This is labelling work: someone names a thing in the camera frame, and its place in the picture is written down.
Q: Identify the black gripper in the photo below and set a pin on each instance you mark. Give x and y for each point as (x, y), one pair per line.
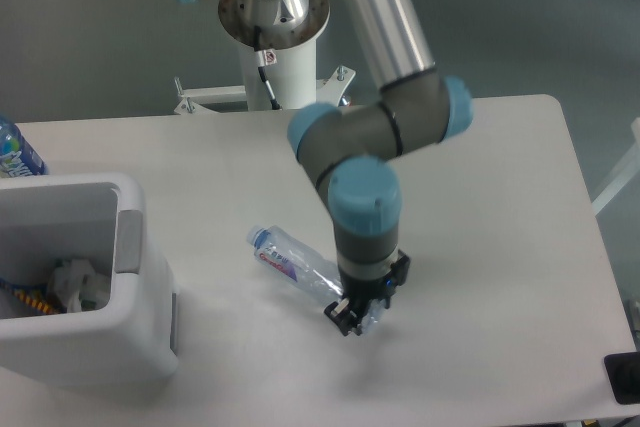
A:
(362, 286)

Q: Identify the clear plastic water bottle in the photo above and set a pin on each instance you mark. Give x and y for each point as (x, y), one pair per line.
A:
(299, 264)

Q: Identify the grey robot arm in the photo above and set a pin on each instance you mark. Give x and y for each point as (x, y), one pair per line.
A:
(344, 152)

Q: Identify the white trash can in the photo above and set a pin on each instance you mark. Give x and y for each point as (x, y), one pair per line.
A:
(102, 218)

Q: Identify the black device at table edge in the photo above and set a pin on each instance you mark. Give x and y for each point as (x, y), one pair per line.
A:
(623, 373)

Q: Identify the yellow blue snack wrapper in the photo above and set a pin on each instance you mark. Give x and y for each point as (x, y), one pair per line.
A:
(34, 296)

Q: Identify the blue labelled drink bottle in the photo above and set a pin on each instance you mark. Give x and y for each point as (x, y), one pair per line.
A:
(18, 158)

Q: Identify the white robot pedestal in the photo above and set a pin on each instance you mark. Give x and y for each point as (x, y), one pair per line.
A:
(276, 42)

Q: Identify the white frame bar right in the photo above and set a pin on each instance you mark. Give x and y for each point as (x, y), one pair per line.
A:
(623, 172)

